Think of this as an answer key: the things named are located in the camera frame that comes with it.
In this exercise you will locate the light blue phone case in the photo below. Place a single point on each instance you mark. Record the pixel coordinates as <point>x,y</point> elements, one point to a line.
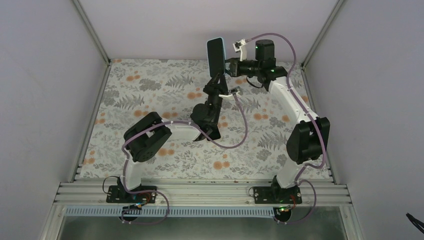
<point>224,49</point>

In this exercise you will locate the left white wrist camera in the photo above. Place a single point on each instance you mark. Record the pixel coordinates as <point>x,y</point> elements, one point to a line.
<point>236,91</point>

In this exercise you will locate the right aluminium corner post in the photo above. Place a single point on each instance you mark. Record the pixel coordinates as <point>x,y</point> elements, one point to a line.
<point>332,16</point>

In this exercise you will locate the left aluminium corner post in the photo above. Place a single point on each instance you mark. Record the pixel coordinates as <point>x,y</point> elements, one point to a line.
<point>91,31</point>

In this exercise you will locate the black object at edge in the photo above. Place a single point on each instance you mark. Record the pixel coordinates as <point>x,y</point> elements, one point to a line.
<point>415,222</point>

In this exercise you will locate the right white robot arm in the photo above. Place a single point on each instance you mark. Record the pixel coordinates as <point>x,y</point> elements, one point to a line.
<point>309,137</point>

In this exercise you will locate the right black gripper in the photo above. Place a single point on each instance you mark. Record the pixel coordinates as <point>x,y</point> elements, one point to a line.
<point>236,70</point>

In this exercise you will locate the aluminium mounting rail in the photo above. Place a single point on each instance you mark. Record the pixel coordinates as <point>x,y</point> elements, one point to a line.
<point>203,192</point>

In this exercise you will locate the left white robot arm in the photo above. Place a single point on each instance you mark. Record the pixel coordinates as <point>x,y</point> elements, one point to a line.
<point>144,139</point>

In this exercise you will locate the slotted grey cable duct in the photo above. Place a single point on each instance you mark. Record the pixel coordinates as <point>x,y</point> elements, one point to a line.
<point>176,211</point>

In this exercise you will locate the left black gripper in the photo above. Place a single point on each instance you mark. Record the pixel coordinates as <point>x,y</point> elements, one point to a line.
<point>220,88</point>

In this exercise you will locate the aluminium corner post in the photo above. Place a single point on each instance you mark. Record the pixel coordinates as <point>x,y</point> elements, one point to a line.
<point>332,16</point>
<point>91,31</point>

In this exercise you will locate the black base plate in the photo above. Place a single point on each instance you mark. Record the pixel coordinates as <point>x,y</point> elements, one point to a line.
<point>117,194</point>
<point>277,195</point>

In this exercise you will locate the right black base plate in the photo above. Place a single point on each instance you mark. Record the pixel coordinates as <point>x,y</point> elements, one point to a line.
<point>277,195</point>

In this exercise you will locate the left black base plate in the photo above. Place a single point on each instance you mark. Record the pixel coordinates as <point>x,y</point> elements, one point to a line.
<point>117,194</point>

